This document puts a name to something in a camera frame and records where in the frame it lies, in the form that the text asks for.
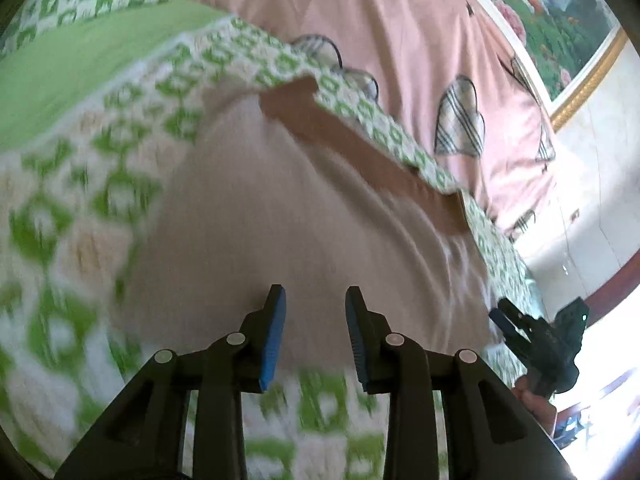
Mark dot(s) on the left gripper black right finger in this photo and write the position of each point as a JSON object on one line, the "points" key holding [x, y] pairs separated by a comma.
{"points": [[449, 412]]}

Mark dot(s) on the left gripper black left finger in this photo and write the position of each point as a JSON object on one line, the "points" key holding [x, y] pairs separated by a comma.
{"points": [[140, 434]]}

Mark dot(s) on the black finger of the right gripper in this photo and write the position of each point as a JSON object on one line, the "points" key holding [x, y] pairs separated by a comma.
{"points": [[510, 318], [516, 342]]}

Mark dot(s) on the taupe knit sweater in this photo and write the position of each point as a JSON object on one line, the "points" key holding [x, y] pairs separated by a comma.
{"points": [[279, 191]]}

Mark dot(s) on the right hand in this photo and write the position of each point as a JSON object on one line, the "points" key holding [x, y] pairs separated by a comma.
{"points": [[541, 408]]}

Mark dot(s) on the framed landscape painting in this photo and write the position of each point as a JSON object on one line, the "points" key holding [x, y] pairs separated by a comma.
{"points": [[572, 43]]}

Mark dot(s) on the pink heart-patterned duvet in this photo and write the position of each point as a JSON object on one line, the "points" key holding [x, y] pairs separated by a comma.
{"points": [[445, 72]]}

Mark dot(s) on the green checkered frog quilt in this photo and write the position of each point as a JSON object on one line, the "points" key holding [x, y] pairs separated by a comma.
{"points": [[100, 100]]}

